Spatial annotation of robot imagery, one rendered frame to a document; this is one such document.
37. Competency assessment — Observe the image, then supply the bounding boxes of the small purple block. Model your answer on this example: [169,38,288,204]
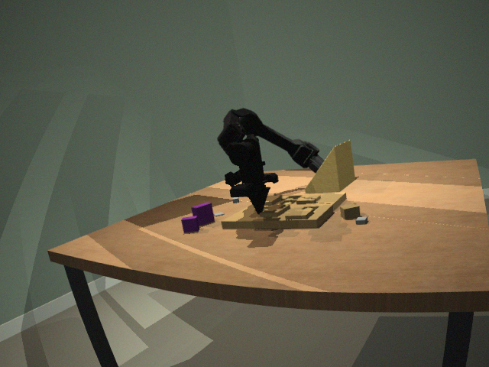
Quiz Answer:
[181,216,199,233]

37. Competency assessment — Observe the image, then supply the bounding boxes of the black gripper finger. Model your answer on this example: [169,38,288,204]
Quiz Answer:
[261,187,270,212]
[248,190,264,214]

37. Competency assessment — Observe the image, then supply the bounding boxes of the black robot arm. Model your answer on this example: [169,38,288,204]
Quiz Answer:
[217,109,324,187]

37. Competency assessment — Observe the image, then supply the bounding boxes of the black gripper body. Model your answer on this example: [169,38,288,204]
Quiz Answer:
[230,158,279,197]

